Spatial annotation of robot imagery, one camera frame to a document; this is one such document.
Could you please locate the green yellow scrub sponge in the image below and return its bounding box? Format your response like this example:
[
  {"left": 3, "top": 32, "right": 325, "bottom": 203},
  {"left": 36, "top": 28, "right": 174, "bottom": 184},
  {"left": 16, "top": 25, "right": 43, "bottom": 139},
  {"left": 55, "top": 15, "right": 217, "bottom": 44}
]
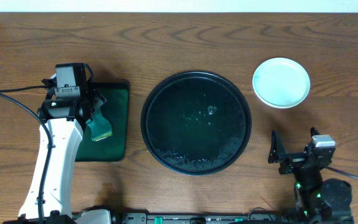
[{"left": 86, "top": 108, "right": 112, "bottom": 141}]

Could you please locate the white plate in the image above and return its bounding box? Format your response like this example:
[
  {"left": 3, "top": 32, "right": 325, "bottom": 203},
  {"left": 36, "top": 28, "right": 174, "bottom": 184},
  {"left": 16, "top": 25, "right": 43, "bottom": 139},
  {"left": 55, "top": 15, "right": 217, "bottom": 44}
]
[{"left": 252, "top": 57, "right": 311, "bottom": 109}]

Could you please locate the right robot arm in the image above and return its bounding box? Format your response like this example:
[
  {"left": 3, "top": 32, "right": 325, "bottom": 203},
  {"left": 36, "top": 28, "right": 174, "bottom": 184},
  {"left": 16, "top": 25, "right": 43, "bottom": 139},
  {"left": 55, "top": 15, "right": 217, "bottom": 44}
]
[{"left": 268, "top": 128, "right": 354, "bottom": 223}]

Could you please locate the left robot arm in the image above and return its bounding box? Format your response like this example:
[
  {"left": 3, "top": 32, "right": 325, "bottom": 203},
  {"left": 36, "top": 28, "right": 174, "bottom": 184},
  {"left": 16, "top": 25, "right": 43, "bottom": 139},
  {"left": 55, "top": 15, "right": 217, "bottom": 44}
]
[{"left": 15, "top": 78, "right": 94, "bottom": 223}]

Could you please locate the black rectangular tray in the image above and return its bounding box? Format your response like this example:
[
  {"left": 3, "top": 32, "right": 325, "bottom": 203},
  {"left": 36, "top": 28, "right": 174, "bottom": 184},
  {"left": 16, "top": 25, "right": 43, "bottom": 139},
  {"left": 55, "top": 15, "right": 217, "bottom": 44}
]
[{"left": 76, "top": 83, "right": 129, "bottom": 162}]

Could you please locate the round black tray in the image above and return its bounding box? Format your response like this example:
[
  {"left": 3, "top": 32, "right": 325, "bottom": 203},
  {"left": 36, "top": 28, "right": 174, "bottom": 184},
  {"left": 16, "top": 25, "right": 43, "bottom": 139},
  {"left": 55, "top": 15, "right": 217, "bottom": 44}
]
[{"left": 140, "top": 70, "right": 252, "bottom": 176}]

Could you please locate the left black cable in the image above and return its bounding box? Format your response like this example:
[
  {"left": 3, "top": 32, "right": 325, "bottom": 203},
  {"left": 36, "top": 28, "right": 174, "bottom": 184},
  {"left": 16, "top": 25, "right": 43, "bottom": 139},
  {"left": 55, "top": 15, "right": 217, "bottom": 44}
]
[{"left": 0, "top": 85, "right": 55, "bottom": 224}]

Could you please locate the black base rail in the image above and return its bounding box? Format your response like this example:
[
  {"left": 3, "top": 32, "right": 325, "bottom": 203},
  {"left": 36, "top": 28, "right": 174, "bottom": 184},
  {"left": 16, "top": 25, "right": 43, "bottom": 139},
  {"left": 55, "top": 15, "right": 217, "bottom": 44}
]
[{"left": 73, "top": 207, "right": 289, "bottom": 224}]

